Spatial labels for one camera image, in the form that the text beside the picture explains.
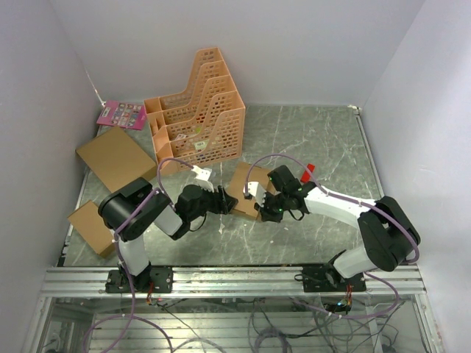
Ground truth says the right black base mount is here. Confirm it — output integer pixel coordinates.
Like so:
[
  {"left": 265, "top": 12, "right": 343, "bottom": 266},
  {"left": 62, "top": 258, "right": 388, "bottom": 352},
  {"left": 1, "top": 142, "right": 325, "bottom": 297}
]
[{"left": 294, "top": 264, "right": 366, "bottom": 293}]

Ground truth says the aluminium mounting rail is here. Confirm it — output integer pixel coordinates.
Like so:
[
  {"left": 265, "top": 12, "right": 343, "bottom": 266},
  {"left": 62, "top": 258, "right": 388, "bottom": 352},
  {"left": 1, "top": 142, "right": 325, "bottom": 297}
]
[{"left": 40, "top": 265, "right": 426, "bottom": 298}]

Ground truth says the small folded cardboard box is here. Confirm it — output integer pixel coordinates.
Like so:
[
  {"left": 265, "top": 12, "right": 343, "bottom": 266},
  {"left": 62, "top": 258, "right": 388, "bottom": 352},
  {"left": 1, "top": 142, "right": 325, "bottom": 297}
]
[{"left": 68, "top": 201, "right": 115, "bottom": 258}]

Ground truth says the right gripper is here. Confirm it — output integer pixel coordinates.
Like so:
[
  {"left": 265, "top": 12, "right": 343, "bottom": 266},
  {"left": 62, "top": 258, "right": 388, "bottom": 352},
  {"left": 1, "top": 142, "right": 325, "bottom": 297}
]
[{"left": 254, "top": 190, "right": 289, "bottom": 224}]

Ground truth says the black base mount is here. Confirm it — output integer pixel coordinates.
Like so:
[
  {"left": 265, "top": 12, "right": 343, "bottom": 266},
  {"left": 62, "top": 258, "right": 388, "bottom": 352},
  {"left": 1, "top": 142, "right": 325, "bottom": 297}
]
[
  {"left": 294, "top": 264, "right": 366, "bottom": 293},
  {"left": 105, "top": 265, "right": 174, "bottom": 294}
]

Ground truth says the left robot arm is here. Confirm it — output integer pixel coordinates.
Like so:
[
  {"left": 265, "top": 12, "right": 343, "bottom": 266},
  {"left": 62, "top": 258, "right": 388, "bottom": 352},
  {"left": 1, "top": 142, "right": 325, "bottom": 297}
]
[{"left": 98, "top": 178, "right": 238, "bottom": 293}]

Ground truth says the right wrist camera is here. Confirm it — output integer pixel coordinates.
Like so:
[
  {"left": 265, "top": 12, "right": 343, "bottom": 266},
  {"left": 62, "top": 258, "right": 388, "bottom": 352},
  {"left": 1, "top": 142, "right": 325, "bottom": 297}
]
[{"left": 243, "top": 182, "right": 273, "bottom": 208}]

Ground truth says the orange plastic file organizer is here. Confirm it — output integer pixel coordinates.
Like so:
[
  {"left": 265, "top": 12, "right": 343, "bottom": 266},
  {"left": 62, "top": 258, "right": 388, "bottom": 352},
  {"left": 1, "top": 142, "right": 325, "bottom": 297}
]
[{"left": 144, "top": 47, "right": 246, "bottom": 175}]

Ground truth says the pink sticker sheet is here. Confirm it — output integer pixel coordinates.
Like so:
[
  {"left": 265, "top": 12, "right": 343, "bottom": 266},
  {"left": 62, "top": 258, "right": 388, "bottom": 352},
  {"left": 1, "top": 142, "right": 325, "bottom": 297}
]
[{"left": 96, "top": 100, "right": 146, "bottom": 130}]

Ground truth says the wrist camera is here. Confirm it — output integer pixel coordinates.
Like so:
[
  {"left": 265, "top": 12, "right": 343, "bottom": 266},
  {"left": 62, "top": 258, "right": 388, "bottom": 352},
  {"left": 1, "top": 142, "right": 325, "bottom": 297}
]
[
  {"left": 243, "top": 182, "right": 273, "bottom": 208},
  {"left": 191, "top": 165, "right": 214, "bottom": 193}
]

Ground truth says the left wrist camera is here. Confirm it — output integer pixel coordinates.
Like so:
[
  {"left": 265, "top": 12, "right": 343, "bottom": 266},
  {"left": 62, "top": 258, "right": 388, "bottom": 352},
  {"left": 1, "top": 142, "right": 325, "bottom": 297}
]
[{"left": 191, "top": 165, "right": 214, "bottom": 193}]

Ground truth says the brown cardboard box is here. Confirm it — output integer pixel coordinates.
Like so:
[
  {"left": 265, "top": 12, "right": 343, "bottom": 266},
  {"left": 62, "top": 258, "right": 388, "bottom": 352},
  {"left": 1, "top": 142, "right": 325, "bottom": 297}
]
[{"left": 224, "top": 161, "right": 277, "bottom": 221}]

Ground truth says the red rectangular block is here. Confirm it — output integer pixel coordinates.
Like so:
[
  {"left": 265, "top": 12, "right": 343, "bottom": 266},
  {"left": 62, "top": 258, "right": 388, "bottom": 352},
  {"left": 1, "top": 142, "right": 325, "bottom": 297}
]
[{"left": 300, "top": 163, "right": 316, "bottom": 183}]

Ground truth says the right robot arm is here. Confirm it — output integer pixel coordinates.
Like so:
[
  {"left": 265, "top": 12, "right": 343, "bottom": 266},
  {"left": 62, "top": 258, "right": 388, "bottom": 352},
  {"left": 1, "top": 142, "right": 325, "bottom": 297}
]
[{"left": 244, "top": 165, "right": 421, "bottom": 291}]

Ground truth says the large folded cardboard box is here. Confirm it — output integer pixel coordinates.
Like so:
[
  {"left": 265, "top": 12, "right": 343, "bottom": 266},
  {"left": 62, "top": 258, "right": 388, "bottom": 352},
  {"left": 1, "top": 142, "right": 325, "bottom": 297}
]
[{"left": 76, "top": 127, "right": 157, "bottom": 192}]

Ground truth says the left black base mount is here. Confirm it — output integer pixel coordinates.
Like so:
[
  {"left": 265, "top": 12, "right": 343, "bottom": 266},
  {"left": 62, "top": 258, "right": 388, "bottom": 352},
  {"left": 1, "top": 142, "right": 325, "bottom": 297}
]
[{"left": 105, "top": 265, "right": 174, "bottom": 294}]

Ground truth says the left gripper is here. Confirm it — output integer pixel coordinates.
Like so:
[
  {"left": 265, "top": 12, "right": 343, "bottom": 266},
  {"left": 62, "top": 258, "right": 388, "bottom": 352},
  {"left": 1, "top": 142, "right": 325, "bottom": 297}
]
[{"left": 188, "top": 184, "right": 239, "bottom": 222}]

